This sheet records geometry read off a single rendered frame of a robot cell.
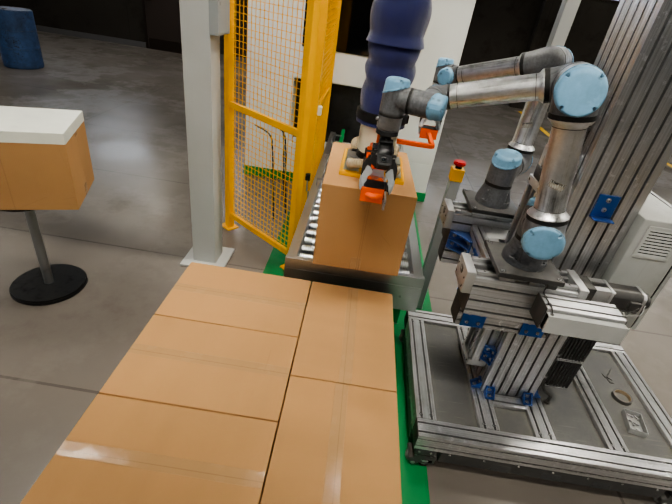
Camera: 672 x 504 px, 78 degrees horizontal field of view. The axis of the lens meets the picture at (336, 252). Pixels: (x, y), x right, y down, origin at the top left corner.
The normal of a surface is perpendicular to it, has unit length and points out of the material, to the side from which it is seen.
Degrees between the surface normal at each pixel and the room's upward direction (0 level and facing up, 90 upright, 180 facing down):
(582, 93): 82
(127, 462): 0
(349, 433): 0
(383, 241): 90
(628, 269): 90
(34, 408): 0
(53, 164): 90
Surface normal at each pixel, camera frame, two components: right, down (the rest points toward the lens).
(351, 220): -0.07, 0.52
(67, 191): 0.26, 0.54
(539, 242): -0.37, 0.56
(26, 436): 0.13, -0.84
